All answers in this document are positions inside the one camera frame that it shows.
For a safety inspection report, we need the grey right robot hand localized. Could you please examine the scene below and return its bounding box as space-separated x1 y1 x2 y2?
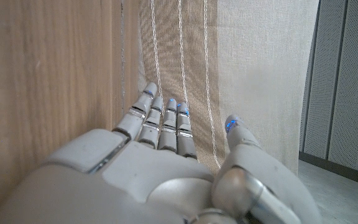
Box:
0 81 323 224

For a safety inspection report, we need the beige striped curtain backdrop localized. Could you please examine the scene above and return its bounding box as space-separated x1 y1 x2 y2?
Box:
138 0 319 175

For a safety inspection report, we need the grey perforated wall panel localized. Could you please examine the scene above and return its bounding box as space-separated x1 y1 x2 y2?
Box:
299 0 358 190

